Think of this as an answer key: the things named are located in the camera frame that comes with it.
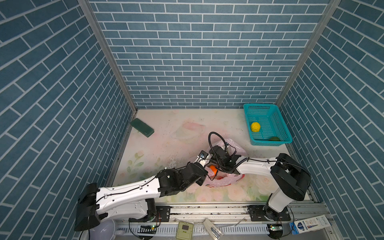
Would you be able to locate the pink plastic bag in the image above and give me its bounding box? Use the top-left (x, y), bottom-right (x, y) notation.
top-left (203, 139), bottom-right (248, 188)

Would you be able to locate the yellow lemon fruit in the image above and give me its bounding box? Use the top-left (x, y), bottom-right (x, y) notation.
top-left (250, 122), bottom-right (261, 133)

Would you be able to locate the orange fruit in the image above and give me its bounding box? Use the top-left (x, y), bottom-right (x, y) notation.
top-left (209, 165), bottom-right (218, 176)

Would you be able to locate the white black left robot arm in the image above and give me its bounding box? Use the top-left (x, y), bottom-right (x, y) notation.
top-left (74, 160), bottom-right (208, 232)

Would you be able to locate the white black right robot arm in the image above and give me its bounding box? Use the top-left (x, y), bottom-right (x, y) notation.
top-left (206, 146), bottom-right (311, 221)

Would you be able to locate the teal plastic basket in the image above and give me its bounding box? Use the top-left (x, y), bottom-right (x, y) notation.
top-left (243, 104), bottom-right (293, 147)

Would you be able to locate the white small device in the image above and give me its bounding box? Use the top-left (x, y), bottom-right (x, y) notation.
top-left (203, 219), bottom-right (224, 240)

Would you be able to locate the green digital timer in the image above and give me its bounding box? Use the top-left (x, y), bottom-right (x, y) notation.
top-left (176, 222), bottom-right (194, 240)

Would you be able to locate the green rectangular box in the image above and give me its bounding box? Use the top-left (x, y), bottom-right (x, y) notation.
top-left (130, 118), bottom-right (155, 138)

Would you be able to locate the white plastic bowl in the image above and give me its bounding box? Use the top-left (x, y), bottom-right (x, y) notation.
top-left (88, 220), bottom-right (117, 240)

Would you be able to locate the blue white paper box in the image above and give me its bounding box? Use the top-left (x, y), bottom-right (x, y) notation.
top-left (290, 215), bottom-right (331, 235)

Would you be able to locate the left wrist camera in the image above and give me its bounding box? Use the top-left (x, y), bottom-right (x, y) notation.
top-left (195, 151), bottom-right (210, 167)

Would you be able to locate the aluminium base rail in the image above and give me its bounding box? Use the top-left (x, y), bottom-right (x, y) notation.
top-left (125, 202), bottom-right (331, 224)

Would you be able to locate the grey aluminium corner post right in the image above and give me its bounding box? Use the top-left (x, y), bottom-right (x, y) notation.
top-left (275, 0), bottom-right (341, 107)

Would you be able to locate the grey aluminium corner post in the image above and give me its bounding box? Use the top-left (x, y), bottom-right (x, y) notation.
top-left (78, 0), bottom-right (137, 115)
top-left (275, 0), bottom-right (341, 107)

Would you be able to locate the grey aluminium corner post left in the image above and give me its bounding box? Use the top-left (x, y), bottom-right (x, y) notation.
top-left (78, 0), bottom-right (137, 115)

